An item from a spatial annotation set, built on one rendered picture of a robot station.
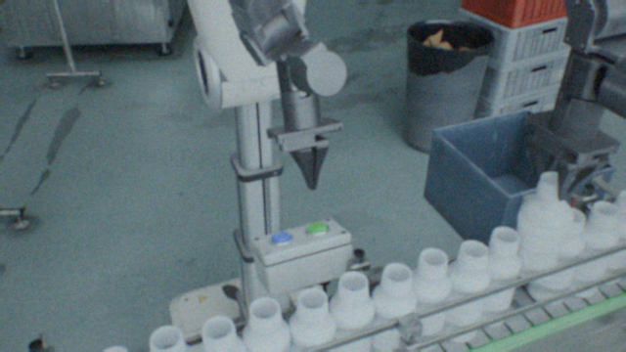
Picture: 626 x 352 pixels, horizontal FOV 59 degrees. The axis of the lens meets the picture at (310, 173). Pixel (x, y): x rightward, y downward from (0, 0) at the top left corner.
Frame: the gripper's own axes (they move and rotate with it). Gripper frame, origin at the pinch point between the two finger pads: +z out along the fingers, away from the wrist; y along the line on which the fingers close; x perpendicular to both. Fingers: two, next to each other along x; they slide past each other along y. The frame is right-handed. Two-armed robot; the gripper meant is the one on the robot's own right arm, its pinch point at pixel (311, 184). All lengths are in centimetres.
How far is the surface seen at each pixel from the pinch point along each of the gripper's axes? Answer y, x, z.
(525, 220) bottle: 24.4, -18.3, 6.5
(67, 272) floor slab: -59, 163, 66
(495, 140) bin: 72, 48, 16
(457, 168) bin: 50, 36, 17
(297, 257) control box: -5.0, -3.7, 9.5
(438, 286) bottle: 9.8, -18.2, 12.4
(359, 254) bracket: 3.7, -6.7, 10.3
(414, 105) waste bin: 125, 182, 29
